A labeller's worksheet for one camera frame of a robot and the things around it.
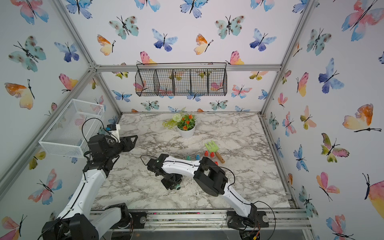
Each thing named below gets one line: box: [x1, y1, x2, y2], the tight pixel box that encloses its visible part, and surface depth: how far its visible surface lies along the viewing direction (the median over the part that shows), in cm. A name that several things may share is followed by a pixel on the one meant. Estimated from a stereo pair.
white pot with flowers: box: [162, 113, 197, 139], surface depth 98 cm
